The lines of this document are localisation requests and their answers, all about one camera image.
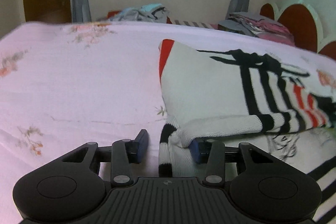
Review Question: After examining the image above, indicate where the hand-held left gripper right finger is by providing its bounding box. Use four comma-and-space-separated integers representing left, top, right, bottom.
189, 138, 275, 185

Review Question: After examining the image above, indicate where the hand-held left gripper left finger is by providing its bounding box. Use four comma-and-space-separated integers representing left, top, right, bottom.
62, 130, 149, 188

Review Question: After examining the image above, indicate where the striped white black red sweater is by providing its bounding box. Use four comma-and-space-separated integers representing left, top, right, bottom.
157, 39, 336, 222

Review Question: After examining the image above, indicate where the pile of crumpled clothes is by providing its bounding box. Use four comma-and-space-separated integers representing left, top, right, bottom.
97, 4, 171, 24

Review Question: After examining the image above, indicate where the stack of folded clothes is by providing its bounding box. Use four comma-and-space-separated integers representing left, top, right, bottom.
218, 12, 294, 45

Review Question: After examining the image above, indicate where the pink floral bed sheet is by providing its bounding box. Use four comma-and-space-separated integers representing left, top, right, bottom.
0, 22, 336, 224

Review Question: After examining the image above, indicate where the grey white striped cloth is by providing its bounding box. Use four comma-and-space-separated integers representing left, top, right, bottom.
171, 19, 219, 29

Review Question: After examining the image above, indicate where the red and white headboard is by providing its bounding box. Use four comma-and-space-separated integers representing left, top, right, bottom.
260, 0, 336, 60

